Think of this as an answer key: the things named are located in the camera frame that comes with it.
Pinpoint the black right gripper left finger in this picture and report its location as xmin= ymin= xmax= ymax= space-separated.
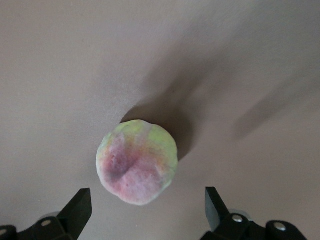
xmin=0 ymin=187 xmax=93 ymax=240

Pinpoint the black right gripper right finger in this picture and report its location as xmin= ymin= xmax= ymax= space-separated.
xmin=201 ymin=186 xmax=310 ymax=240

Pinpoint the pink yellow peach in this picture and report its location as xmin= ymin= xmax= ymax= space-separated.
xmin=95 ymin=119 xmax=179 ymax=207

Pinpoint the brown table cloth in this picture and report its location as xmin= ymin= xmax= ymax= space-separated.
xmin=0 ymin=0 xmax=320 ymax=240

